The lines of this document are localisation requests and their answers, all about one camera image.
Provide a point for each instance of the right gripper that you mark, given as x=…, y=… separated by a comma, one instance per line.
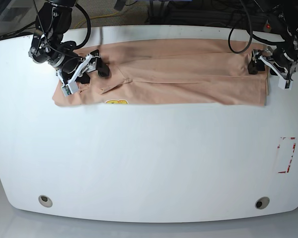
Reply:
x=60, y=55

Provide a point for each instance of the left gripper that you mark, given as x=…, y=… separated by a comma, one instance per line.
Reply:
x=285, y=55

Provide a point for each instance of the peach T-shirt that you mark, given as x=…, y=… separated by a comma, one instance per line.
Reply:
x=171, y=71

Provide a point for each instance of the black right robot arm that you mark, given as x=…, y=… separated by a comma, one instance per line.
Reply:
x=53, y=20

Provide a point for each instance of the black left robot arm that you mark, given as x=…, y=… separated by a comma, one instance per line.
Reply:
x=283, y=19

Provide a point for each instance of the white power strip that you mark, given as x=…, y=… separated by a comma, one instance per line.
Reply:
x=267, y=27

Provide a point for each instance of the red tape rectangle marker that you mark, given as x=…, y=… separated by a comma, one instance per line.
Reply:
x=285, y=153

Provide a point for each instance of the left table grommet hole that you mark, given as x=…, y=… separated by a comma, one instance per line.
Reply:
x=45, y=201

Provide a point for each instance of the table grommet hole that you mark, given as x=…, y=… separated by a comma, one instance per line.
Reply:
x=262, y=203
x=45, y=201

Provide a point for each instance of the right table grommet hole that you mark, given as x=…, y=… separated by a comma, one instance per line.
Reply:
x=262, y=203

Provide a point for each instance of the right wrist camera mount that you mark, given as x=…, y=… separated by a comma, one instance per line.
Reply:
x=84, y=65

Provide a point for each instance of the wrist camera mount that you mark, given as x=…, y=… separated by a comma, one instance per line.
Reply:
x=84, y=65
x=265, y=58

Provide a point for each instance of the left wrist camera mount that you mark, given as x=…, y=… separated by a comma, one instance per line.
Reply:
x=265, y=58

